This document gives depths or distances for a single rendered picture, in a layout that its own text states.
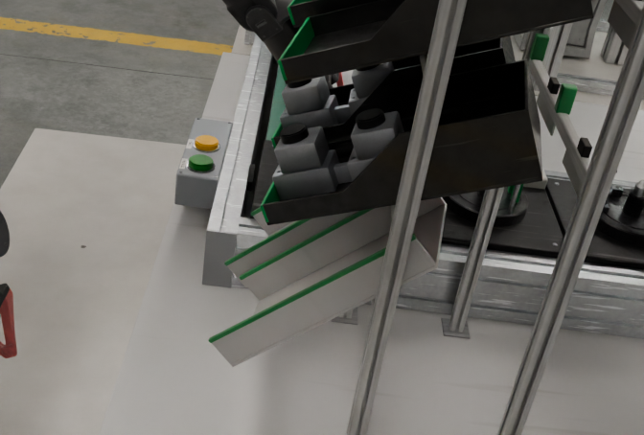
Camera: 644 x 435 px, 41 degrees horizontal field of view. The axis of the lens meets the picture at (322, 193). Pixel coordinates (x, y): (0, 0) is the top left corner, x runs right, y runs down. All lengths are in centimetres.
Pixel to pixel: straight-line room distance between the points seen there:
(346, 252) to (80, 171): 70
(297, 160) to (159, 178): 72
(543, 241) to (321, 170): 58
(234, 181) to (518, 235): 46
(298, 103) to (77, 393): 47
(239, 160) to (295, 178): 58
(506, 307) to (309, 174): 57
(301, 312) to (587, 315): 59
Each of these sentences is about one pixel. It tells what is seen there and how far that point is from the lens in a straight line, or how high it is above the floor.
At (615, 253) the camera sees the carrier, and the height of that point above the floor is 97.
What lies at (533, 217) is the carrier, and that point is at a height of 97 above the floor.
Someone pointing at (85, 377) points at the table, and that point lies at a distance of 120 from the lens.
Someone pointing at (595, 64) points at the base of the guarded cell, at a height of 86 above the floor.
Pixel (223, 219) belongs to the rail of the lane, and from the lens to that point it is 133.
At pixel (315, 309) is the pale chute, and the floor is 110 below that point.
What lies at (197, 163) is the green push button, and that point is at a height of 97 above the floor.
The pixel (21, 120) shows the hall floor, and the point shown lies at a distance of 366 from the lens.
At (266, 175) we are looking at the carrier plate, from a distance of 142.
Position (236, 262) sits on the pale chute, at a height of 102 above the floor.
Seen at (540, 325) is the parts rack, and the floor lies 114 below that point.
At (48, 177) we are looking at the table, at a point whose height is 86.
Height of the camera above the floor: 168
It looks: 31 degrees down
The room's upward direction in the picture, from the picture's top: 9 degrees clockwise
